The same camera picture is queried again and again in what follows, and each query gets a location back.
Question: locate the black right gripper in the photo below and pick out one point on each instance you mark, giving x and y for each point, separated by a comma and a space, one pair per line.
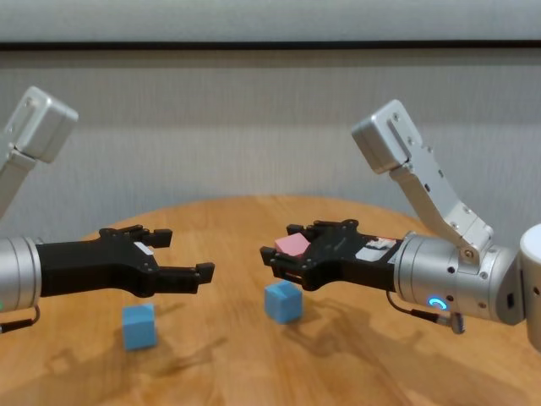
342, 262

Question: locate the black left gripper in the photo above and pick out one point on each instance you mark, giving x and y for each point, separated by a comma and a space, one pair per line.
93, 266

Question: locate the pink cube block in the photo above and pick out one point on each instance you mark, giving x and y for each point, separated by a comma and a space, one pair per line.
291, 244

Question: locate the blue cube block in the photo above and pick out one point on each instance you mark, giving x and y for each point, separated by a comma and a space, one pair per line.
139, 330
282, 306

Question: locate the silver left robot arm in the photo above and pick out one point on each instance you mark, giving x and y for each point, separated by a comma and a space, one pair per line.
19, 275

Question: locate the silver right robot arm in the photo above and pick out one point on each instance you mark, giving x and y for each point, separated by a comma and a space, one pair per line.
435, 275

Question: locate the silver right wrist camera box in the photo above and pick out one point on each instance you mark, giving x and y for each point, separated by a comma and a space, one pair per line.
393, 139

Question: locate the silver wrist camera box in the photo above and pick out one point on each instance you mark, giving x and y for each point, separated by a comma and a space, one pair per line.
393, 139
40, 124

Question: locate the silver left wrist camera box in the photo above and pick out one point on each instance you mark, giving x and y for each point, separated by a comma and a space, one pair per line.
40, 124

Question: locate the black wall rail strip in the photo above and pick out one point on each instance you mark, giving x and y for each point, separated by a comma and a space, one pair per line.
270, 46

